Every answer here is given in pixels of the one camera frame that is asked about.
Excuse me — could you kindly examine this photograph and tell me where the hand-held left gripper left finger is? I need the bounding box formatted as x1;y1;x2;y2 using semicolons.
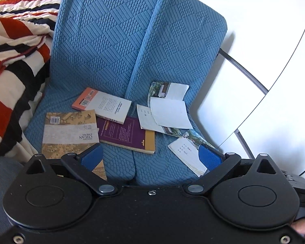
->
23;144;117;196

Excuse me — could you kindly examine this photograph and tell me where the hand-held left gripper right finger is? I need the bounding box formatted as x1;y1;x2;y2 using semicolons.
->
186;145;282;195

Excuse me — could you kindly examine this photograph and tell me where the purple book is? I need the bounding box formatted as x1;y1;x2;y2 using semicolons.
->
96;115;155;155

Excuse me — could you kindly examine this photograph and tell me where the orange and white book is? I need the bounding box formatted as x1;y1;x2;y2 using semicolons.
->
72;87;132;125

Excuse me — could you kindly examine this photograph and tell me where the tan patterned book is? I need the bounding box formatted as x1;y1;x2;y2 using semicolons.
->
41;110;108;181

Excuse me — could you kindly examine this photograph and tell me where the blue textured seat cushion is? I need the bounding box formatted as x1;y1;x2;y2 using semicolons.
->
24;0;161;186
124;0;228;186

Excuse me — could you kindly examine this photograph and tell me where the red black cream striped blanket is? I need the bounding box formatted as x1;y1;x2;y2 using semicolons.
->
0;0;64;163

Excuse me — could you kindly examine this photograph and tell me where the grey metal chair frame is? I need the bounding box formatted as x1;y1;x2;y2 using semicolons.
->
218;49;269;159

